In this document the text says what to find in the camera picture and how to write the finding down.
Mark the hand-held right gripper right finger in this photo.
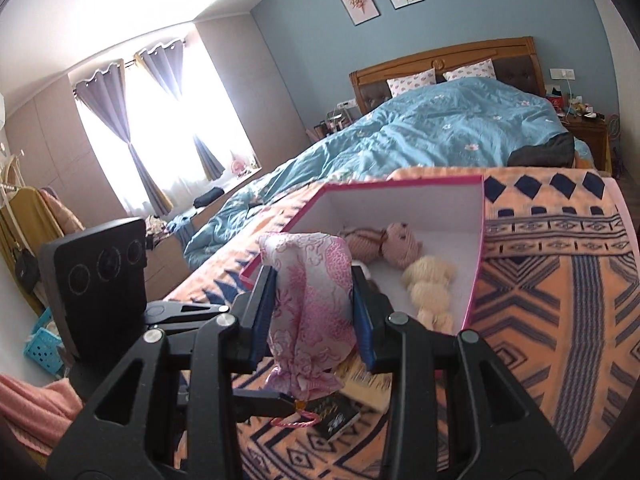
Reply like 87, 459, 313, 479
350, 265, 576, 480

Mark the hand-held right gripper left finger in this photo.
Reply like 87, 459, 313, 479
55, 265, 278, 480

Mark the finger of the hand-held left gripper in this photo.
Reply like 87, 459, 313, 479
232, 392, 296, 423
146, 300, 236, 333

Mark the pink brocade drawstring pouch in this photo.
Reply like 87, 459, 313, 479
257, 232, 358, 428

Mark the yellow tissue pack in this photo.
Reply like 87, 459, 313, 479
335, 360, 396, 413

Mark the black tissue pack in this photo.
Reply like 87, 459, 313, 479
305, 392, 361, 443

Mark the cream plush bear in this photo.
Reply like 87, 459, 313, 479
402, 255, 458, 333

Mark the pink knitted plush bear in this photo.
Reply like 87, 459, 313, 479
340, 222, 423, 263

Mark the pink cardboard box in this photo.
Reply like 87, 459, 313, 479
240, 175, 486, 333

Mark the black shoulder bag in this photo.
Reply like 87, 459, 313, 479
12, 250, 41, 296

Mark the person's left forearm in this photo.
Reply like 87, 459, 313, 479
0, 375, 83, 456

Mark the pile of mixed clothes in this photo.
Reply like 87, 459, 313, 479
145, 215, 176, 241

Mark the blue plastic basket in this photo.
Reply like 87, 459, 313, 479
22, 307, 63, 376

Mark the yellow hanging garment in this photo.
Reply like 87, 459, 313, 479
0, 185, 66, 311

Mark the black folded cloth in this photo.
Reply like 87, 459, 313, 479
194, 187, 225, 207

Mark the purple curtain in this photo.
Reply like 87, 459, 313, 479
75, 57, 173, 216
135, 40, 226, 181

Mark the orange patterned blanket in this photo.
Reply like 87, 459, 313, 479
165, 165, 640, 480

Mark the blue floral duvet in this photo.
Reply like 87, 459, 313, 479
182, 77, 576, 271

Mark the white patterned pillow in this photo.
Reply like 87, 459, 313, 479
387, 69, 437, 98
442, 59, 497, 82

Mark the dark cloth on bed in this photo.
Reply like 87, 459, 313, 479
507, 132, 576, 168

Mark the wooden bedside table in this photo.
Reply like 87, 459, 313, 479
565, 110, 613, 176

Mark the wooden bed headboard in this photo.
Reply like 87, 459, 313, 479
349, 36, 546, 116

